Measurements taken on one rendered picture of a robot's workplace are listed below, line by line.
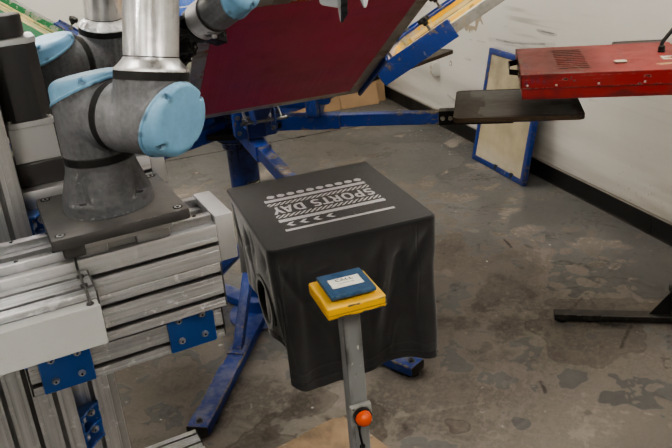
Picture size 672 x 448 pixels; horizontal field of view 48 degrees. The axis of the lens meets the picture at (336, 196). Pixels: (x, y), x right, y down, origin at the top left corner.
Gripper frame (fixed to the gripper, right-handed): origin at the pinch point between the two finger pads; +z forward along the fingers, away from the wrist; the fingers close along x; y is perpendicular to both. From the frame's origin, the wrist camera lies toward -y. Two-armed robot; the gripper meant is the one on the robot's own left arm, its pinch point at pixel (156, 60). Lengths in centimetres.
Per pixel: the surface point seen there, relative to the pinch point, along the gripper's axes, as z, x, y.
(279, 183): 34, 30, -53
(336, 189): 17, 37, -58
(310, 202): 18, 38, -47
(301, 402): 90, 106, -78
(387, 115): 52, 14, -134
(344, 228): 1, 48, -38
